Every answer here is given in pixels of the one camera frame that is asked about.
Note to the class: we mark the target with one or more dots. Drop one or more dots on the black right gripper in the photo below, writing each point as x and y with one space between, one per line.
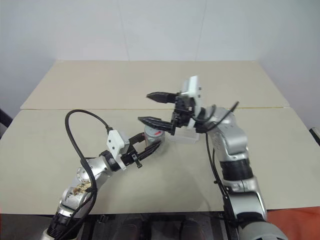
183 111

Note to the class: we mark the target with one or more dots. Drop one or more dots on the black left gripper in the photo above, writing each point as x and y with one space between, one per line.
130 155

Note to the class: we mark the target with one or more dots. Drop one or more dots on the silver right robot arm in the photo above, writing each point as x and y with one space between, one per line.
230 140

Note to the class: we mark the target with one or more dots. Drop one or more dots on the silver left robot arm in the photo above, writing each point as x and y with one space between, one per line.
96 167

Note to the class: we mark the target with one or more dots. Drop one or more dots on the clear plastic box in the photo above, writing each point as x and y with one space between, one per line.
186 137

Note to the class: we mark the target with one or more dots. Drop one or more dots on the black chair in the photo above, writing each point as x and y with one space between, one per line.
3 121

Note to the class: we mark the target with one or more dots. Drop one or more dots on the black and white chair part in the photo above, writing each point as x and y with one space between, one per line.
315 135

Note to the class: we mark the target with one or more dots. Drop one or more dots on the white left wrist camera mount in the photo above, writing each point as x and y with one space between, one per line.
115 141

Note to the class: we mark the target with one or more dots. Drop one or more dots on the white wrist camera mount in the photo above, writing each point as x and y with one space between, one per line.
193 87
115 141

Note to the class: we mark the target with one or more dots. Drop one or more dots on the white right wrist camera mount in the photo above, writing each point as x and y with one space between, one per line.
193 87

